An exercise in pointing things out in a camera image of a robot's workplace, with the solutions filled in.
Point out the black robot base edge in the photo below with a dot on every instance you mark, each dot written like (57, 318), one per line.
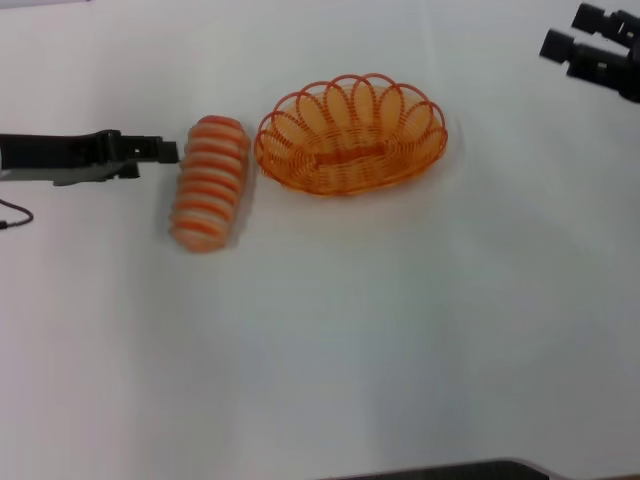
(450, 470)

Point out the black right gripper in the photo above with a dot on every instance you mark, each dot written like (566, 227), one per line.
(630, 70)

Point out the orange white striped bread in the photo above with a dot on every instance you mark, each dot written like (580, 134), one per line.
(210, 190)

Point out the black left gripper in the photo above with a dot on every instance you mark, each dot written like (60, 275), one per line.
(50, 155)

